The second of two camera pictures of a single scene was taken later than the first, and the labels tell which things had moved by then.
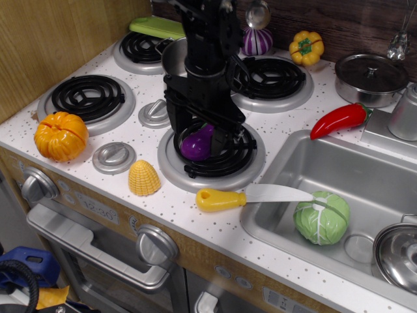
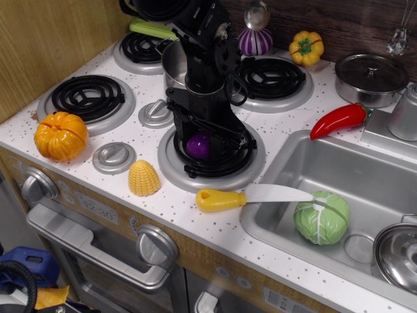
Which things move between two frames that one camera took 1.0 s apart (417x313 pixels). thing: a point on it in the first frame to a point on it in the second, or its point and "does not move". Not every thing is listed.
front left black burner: [105, 104] does not move
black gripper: [204, 90] to [210, 110]
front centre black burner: [239, 160] does not move
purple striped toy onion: [257, 42] does not move
